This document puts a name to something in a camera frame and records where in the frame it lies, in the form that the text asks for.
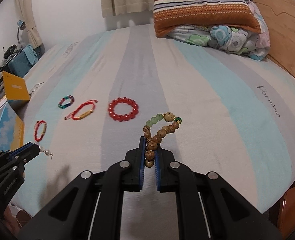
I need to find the striped bed sheet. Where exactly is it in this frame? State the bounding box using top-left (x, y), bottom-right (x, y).
top-left (13, 25), bottom-right (295, 215)

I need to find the multicolour bead bracelet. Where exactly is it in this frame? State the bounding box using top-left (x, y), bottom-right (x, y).
top-left (58, 95), bottom-right (75, 110)

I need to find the beige side curtain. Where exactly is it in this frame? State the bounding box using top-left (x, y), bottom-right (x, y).
top-left (15, 0), bottom-right (43, 49)

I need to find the white pearl bracelet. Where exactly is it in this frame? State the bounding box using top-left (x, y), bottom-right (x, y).
top-left (38, 145), bottom-right (54, 159)

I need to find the blue desk lamp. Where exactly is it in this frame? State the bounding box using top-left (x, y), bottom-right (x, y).
top-left (17, 20), bottom-right (26, 44)

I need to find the teal suitcase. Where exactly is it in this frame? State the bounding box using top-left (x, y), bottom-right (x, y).
top-left (7, 44), bottom-right (44, 78)

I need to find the light blue cloth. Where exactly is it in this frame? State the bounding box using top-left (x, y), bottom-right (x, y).
top-left (23, 44), bottom-right (38, 66)

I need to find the dark clothes pile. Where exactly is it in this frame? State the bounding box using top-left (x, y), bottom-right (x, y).
top-left (3, 44), bottom-right (26, 59)

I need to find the red cord gold-bar bracelet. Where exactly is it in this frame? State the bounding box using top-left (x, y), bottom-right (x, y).
top-left (64, 99), bottom-right (99, 121)

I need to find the person's left hand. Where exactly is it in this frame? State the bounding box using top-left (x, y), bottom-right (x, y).
top-left (3, 203), bottom-right (32, 237)

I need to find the wooden headboard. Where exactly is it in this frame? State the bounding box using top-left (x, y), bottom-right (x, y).
top-left (253, 0), bottom-right (295, 78)

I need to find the blue yellow cardboard box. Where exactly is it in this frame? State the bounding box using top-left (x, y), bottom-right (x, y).
top-left (0, 72), bottom-right (30, 151)

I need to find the small red cord gold bracelet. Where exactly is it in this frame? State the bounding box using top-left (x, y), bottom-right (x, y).
top-left (33, 120), bottom-right (48, 143)

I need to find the floral folded quilt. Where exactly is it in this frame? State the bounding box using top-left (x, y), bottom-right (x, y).
top-left (167, 0), bottom-right (271, 61)

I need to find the red glass bead bracelet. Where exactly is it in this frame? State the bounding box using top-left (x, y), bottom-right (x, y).
top-left (107, 96), bottom-right (140, 123)

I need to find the wooden and jade bead bracelet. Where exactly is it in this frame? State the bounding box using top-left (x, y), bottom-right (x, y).
top-left (142, 112), bottom-right (183, 168)

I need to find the striped orange red pillow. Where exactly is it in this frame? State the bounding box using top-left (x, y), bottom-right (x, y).
top-left (153, 0), bottom-right (261, 38)

